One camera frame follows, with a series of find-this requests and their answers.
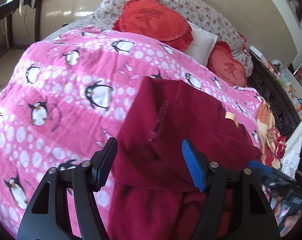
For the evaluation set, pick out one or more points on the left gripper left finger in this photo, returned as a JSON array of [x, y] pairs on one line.
[[63, 205]]

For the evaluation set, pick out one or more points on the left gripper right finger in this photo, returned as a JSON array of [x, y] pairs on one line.
[[235, 206]]

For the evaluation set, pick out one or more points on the dark red sweater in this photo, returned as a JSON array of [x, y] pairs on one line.
[[154, 196]]

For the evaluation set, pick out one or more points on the dark wooden headboard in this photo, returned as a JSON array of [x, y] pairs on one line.
[[286, 117]]

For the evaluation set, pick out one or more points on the pink penguin blanket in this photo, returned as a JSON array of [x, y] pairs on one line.
[[67, 96]]

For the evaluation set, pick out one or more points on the right red heart pillow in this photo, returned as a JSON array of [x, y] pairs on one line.
[[225, 66]]

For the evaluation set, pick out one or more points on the red heart pillow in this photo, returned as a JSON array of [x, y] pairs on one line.
[[225, 66], [153, 19]]

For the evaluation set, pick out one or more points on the white square pillow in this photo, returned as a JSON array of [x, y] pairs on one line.
[[202, 45]]

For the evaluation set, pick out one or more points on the floral bed pillow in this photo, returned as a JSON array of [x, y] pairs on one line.
[[206, 17]]

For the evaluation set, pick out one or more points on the left red heart pillow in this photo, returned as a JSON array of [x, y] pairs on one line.
[[153, 19]]

